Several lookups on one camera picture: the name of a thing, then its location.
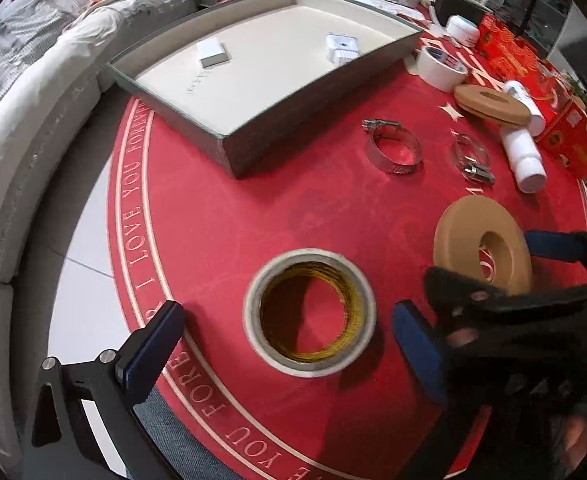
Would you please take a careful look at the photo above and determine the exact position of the grey rectangular tray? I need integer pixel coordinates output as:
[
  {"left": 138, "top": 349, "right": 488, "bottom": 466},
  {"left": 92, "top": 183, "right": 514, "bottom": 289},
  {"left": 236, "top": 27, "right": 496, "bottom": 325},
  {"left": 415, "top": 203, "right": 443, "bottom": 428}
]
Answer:
[{"left": 108, "top": 0, "right": 421, "bottom": 177}]

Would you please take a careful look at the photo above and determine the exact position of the yellow-core tape roll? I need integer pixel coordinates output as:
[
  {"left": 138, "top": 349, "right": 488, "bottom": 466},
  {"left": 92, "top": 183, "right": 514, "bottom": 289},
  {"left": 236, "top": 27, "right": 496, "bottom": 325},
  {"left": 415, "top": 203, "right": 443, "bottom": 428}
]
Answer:
[{"left": 244, "top": 248, "right": 377, "bottom": 378}]

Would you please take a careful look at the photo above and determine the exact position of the white power plug adapter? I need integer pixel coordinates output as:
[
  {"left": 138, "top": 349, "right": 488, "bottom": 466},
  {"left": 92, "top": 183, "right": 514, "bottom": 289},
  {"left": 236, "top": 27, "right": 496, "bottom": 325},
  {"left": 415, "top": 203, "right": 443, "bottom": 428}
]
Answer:
[{"left": 325, "top": 34, "right": 361, "bottom": 66}]

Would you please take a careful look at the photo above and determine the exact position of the small white box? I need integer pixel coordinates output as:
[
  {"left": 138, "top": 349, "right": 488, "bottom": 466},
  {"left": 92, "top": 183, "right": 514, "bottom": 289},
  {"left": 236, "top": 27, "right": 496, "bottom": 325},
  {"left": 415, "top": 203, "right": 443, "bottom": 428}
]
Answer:
[{"left": 196, "top": 37, "right": 230, "bottom": 68}]

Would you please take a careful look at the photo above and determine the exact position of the white tape roll blue print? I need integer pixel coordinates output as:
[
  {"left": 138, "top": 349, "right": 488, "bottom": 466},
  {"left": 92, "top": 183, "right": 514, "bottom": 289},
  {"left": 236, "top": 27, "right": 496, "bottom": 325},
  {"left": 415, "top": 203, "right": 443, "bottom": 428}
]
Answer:
[{"left": 417, "top": 46, "right": 468, "bottom": 93}]

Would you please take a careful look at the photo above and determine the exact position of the white pill bottle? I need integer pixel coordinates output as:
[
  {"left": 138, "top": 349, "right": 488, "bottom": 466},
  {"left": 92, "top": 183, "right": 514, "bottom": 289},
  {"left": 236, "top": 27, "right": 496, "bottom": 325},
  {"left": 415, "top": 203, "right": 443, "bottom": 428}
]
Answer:
[{"left": 503, "top": 80, "right": 546, "bottom": 138}]

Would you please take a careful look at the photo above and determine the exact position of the black box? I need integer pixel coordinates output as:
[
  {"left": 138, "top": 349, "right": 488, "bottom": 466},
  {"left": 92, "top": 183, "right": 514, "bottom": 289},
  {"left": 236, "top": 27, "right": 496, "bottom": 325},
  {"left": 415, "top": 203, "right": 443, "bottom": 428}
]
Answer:
[{"left": 432, "top": 0, "right": 494, "bottom": 26}]

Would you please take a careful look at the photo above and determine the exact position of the white crumpled paper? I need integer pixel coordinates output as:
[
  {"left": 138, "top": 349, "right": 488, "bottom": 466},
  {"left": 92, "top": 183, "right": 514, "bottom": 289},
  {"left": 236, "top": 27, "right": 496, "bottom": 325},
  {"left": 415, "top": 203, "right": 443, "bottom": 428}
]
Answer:
[{"left": 354, "top": 0, "right": 430, "bottom": 23}]

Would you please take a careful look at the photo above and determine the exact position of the red cardboard box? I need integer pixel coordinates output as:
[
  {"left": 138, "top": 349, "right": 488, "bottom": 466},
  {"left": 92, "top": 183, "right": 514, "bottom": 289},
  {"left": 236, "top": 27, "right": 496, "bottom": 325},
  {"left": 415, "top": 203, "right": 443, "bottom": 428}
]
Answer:
[{"left": 477, "top": 13, "right": 587, "bottom": 186}]

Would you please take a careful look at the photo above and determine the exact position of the white bottle yellow label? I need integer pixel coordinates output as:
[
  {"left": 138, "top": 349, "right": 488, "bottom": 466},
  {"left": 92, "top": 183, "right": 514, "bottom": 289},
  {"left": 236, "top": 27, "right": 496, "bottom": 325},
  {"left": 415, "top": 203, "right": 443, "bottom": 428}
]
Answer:
[{"left": 499, "top": 126, "right": 547, "bottom": 194}]

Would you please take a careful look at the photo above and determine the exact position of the steel hose clamp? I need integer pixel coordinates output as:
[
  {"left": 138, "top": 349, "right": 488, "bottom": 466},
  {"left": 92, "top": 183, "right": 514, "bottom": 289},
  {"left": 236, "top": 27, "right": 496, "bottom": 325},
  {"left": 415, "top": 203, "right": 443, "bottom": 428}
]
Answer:
[
  {"left": 451, "top": 131, "right": 495, "bottom": 186},
  {"left": 362, "top": 119, "right": 423, "bottom": 176}
]

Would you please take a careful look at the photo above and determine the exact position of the red round table mat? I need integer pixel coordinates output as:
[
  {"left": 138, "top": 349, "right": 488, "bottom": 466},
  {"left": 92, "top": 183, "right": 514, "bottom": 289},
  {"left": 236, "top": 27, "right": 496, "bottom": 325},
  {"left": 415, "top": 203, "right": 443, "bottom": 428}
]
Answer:
[{"left": 109, "top": 58, "right": 587, "bottom": 479}]

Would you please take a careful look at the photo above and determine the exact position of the white cream jar teal lid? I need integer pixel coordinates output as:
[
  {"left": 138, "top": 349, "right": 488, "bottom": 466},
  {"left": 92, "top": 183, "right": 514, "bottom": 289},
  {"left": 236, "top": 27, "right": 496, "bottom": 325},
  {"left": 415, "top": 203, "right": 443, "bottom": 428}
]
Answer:
[{"left": 445, "top": 15, "right": 480, "bottom": 49}]

